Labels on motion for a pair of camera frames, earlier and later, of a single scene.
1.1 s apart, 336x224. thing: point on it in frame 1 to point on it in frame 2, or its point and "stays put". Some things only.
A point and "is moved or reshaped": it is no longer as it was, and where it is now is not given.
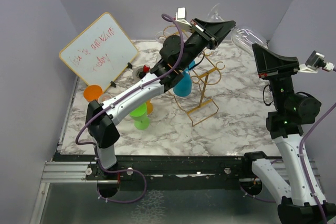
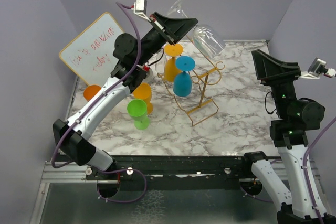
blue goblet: x=184 y=87 stays put
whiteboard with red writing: x=100 y=52 stays put
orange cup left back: x=92 y=92 stays put
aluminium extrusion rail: x=69 y=172 stays put
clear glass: x=242 y=38 is moved or reshaped
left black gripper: x=212 y=33 to x=175 y=28
